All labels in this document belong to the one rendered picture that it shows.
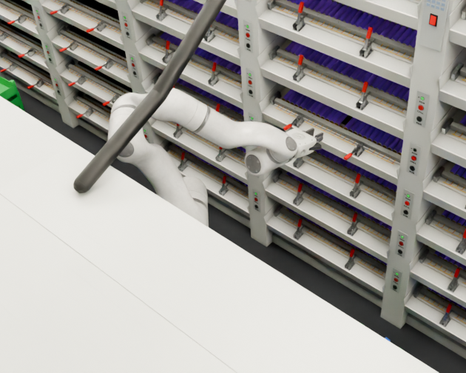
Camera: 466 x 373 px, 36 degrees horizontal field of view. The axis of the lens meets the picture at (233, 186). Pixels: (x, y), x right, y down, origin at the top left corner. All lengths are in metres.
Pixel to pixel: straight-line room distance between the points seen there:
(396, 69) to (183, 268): 1.48
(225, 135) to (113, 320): 1.34
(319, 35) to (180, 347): 1.72
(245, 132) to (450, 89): 0.61
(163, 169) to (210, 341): 1.44
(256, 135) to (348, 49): 0.43
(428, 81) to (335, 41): 0.36
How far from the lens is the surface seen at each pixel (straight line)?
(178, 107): 2.09
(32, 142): 1.15
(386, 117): 2.41
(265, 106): 2.77
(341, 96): 2.49
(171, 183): 2.27
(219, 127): 2.14
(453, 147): 2.32
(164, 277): 0.90
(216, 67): 2.95
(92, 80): 3.76
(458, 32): 2.09
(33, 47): 4.12
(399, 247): 2.69
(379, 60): 2.31
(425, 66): 2.20
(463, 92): 2.20
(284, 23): 2.50
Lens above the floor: 2.40
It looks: 42 degrees down
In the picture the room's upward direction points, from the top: 5 degrees counter-clockwise
